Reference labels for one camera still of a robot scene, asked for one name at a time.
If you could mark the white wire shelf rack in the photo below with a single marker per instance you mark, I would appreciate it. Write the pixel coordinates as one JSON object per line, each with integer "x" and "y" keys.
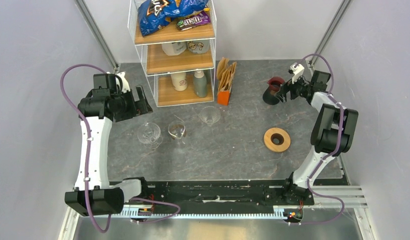
{"x": 179, "y": 65}

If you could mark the glass carafe with brown band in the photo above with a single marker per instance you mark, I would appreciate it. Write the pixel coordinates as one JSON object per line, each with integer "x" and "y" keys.
{"x": 178, "y": 132}

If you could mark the white printed cup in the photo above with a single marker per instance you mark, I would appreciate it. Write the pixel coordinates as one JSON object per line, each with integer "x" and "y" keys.
{"x": 198, "y": 46}

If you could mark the brown paper filter stack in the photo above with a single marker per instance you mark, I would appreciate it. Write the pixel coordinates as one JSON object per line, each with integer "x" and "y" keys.
{"x": 225, "y": 74}

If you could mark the aluminium frame rail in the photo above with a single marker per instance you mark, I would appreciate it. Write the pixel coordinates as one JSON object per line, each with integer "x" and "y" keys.
{"x": 338, "y": 213}

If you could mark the white cylindrical bottle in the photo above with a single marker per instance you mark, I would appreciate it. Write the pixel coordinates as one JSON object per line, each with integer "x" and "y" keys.
{"x": 179, "y": 81}

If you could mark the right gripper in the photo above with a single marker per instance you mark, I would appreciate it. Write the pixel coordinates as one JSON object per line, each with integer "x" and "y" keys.
{"x": 288, "y": 86}

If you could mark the blue chips bag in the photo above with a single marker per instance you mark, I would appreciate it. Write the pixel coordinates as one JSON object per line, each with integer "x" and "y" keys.
{"x": 153, "y": 15}

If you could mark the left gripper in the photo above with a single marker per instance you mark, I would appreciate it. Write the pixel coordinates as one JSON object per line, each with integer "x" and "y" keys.
{"x": 141, "y": 106}

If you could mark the round wooden dripper stand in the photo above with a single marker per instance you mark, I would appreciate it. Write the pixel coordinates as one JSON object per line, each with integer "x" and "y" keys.
{"x": 277, "y": 140}

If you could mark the black coffee server pot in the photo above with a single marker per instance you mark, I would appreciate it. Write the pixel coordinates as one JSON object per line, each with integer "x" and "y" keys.
{"x": 270, "y": 96}

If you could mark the clear ribbed glass dripper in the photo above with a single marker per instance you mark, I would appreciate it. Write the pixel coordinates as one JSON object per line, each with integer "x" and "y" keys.
{"x": 210, "y": 115}

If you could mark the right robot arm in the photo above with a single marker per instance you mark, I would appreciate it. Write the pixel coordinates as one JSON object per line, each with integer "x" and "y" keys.
{"x": 332, "y": 134}

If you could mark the clear glass dripper with handle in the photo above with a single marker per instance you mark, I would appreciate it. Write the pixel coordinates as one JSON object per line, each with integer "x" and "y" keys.
{"x": 149, "y": 134}

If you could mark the grey green spray bottle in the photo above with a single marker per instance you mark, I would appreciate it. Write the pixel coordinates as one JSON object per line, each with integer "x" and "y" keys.
{"x": 200, "y": 83}

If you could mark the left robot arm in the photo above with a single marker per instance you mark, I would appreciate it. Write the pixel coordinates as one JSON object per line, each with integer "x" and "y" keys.
{"x": 110, "y": 101}

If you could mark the purple candy bag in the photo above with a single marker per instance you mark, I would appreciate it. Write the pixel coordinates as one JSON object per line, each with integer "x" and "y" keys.
{"x": 193, "y": 21}

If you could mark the orange filter holder box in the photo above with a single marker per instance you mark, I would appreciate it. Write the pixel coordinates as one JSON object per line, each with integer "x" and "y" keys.
{"x": 224, "y": 92}

